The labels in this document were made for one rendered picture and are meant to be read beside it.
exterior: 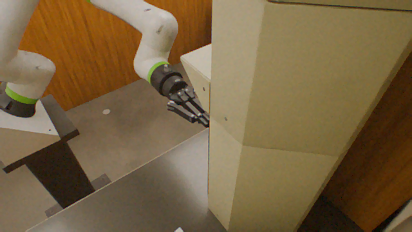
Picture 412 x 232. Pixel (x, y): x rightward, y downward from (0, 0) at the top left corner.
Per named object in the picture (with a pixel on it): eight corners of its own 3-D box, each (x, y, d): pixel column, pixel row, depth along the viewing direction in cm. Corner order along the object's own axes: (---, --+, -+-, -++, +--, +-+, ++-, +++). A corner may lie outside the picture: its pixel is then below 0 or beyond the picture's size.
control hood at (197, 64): (300, 66, 77) (310, 33, 69) (208, 115, 63) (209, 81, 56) (270, 48, 83) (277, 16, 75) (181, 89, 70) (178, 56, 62)
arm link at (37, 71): (-10, 83, 108) (11, 42, 104) (29, 89, 122) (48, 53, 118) (6, 102, 103) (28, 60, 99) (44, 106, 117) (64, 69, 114)
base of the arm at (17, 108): (-18, 80, 117) (-12, 68, 116) (19, 87, 130) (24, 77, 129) (1, 115, 105) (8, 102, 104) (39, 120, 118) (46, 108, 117)
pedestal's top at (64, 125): (-14, 130, 128) (-19, 124, 125) (53, 99, 142) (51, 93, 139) (6, 174, 111) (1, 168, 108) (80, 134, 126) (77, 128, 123)
